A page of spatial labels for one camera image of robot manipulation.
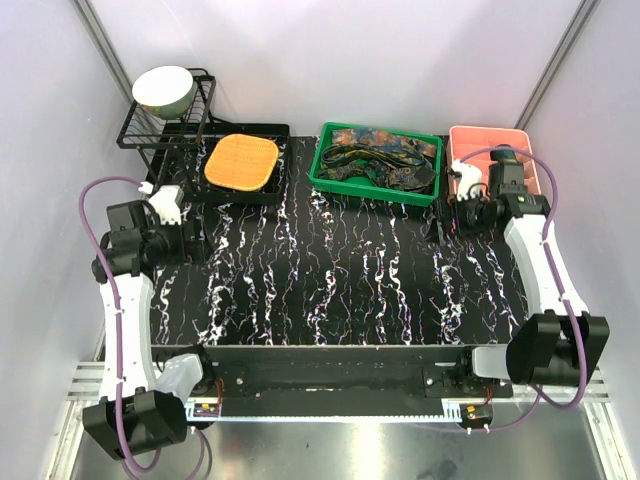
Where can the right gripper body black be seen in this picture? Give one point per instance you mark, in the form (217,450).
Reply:
(468,212)

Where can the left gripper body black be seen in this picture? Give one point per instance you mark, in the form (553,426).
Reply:
(194,249)

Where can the blue yellow floral tie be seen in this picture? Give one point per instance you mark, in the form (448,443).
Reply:
(342,155)

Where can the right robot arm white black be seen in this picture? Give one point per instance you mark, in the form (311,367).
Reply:
(561,342)

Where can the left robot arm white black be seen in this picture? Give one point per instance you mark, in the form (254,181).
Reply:
(139,410)

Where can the dark patterned tie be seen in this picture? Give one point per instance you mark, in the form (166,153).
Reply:
(408,179)

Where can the green plastic bin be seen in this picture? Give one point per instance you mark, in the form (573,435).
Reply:
(364,188)

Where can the rolled dark green tie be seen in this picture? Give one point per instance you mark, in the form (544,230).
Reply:
(503,154)

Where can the pink divided organizer box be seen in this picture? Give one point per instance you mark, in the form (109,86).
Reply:
(464,140)

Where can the orange woven square mat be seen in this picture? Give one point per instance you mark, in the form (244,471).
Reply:
(241,162)

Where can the orange teal patterned tie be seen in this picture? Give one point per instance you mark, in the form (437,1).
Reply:
(383,139)

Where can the white green ceramic bowl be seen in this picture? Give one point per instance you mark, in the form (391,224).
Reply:
(166,92)

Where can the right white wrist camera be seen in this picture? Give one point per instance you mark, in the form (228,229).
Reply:
(466,181)

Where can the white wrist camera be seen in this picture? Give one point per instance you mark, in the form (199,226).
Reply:
(466,181)
(166,202)

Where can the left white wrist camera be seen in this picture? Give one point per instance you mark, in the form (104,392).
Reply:
(166,202)

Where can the black wire dish rack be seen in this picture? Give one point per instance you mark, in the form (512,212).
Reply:
(176,151)

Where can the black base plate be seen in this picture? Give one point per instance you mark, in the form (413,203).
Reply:
(348,383)

